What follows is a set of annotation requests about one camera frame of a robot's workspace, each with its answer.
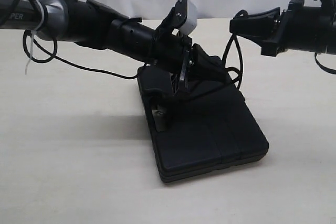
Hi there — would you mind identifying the white zip tie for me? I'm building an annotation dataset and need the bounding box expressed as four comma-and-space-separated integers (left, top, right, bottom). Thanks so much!
25, 0, 49, 77

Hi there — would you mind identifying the black plastic case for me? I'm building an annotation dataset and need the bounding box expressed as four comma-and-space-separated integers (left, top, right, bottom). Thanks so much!
138, 67, 269, 183

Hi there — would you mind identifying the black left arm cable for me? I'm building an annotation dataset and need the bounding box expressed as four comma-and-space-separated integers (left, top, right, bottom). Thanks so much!
0, 0, 140, 80

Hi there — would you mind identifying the black cord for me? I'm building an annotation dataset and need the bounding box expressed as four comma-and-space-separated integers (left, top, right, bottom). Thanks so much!
146, 10, 246, 114

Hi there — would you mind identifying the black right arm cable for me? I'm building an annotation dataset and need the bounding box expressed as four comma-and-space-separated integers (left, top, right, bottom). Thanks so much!
313, 52, 336, 75

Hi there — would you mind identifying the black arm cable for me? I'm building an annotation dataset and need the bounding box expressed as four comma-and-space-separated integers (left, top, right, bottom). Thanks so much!
313, 52, 336, 75
0, 0, 140, 80

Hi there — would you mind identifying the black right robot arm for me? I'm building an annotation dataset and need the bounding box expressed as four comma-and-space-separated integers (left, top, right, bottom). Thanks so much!
229, 0, 335, 57

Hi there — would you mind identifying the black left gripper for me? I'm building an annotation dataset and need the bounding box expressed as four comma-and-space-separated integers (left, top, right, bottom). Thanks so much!
148, 35, 227, 95

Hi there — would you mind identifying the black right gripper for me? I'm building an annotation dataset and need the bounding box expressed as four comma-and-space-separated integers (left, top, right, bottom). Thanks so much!
229, 0, 326, 56

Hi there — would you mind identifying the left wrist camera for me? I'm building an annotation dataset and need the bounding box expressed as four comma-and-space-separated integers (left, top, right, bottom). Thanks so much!
161, 0, 198, 36

